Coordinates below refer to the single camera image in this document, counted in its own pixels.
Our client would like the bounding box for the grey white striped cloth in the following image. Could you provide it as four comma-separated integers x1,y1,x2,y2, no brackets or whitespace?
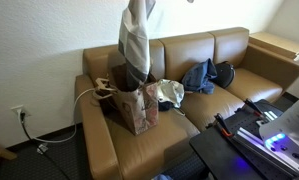
118,0,156,90

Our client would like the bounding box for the black power cable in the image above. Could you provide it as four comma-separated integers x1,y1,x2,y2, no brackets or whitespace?
20,112,71,180

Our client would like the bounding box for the dark navy small cloth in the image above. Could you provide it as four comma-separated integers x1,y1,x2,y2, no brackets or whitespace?
158,101,173,112

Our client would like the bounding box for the blue denim garment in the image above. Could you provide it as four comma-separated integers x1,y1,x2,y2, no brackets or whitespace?
182,59,217,94

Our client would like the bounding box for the blue object at bottom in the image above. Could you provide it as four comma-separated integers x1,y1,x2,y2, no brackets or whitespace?
152,174,173,180

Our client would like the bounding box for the white wall outlet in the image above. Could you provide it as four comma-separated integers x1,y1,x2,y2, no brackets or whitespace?
11,105,28,115

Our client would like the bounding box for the white power cable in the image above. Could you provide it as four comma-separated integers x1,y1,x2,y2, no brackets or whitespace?
18,88,97,145

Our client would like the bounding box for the white cream crumpled cloth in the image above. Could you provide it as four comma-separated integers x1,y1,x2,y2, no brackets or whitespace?
157,79,184,108

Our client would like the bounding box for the wooden side table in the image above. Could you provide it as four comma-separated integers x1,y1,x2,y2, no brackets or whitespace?
249,32,299,61

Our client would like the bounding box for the tan leather sofa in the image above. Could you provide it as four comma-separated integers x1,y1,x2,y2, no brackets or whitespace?
75,27,299,180

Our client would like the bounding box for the black round bag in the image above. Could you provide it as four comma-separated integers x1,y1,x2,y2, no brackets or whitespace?
213,61,235,88

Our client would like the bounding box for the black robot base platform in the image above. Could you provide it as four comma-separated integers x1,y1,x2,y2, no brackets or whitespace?
190,100,299,180

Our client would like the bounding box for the red black clamp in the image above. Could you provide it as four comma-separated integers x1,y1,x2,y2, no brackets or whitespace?
215,113,233,137
243,99,264,118

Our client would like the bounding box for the brown paper shopping bag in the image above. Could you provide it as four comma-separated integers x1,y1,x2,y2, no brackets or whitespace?
108,59,158,136

